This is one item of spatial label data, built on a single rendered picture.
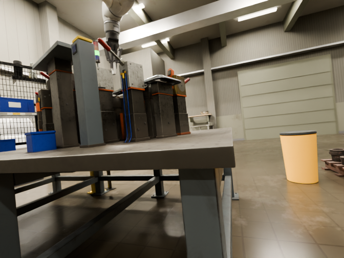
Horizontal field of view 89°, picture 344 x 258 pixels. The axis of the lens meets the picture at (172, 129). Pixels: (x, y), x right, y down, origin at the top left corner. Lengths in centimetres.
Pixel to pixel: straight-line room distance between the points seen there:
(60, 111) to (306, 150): 227
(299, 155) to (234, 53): 654
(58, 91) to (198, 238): 89
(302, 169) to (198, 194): 209
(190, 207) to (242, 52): 814
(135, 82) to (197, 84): 741
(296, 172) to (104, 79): 216
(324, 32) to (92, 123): 883
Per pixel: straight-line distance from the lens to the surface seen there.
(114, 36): 121
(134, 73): 85
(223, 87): 803
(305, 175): 245
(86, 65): 85
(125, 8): 113
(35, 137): 99
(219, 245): 44
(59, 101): 103
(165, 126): 89
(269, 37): 868
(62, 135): 101
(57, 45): 97
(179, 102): 108
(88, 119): 79
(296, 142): 236
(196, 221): 42
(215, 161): 33
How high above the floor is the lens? 74
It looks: level
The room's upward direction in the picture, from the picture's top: 6 degrees counter-clockwise
